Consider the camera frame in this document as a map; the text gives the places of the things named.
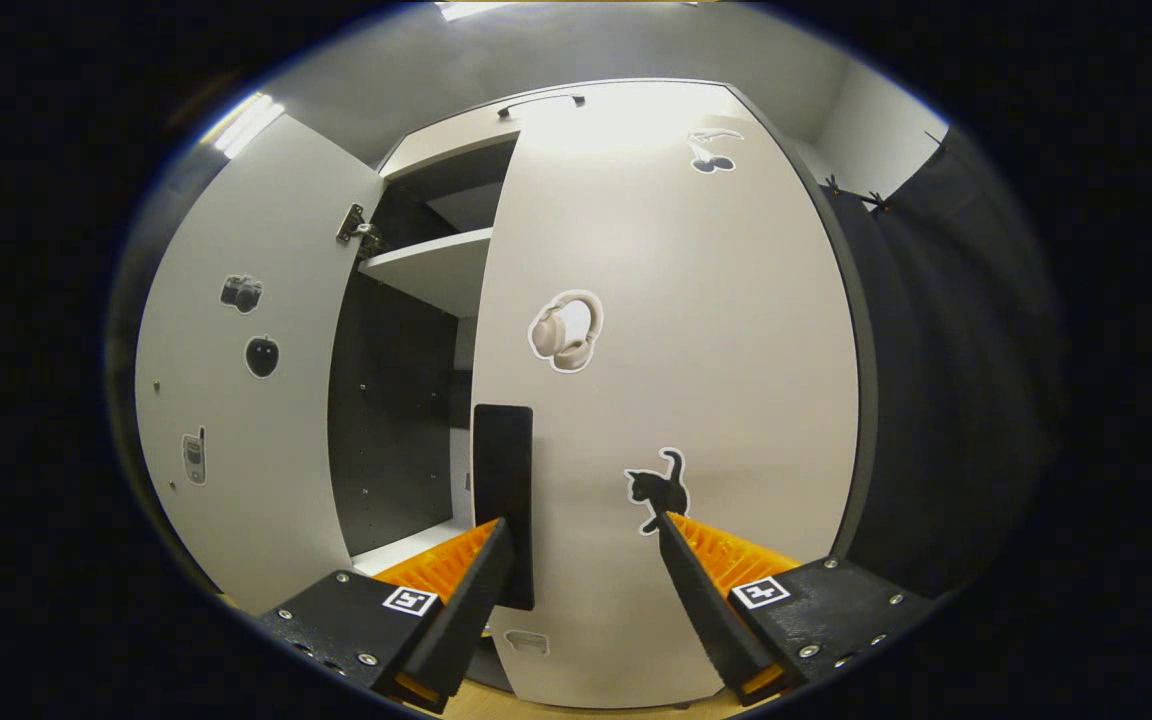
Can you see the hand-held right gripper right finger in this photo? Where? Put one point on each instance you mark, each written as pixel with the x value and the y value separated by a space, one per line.
pixel 711 620

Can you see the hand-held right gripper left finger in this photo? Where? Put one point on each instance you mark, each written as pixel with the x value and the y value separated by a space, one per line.
pixel 466 610

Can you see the white shoe cabinet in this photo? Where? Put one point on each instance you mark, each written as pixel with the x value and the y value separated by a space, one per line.
pixel 386 420

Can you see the white door with camera sticker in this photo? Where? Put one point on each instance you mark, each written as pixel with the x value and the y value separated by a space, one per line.
pixel 266 520

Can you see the white door with headphone sticker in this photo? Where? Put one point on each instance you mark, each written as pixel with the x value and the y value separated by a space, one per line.
pixel 686 350

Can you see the white cabinet shelf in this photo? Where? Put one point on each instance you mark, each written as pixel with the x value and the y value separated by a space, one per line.
pixel 406 548
pixel 436 270

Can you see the white cabinet drawer front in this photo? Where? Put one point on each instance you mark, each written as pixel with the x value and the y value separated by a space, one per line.
pixel 446 140

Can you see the black backdrop cloth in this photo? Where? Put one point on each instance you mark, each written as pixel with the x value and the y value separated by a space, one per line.
pixel 956 380

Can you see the ceiling light panel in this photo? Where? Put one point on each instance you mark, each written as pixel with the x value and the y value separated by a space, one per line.
pixel 244 125
pixel 566 8

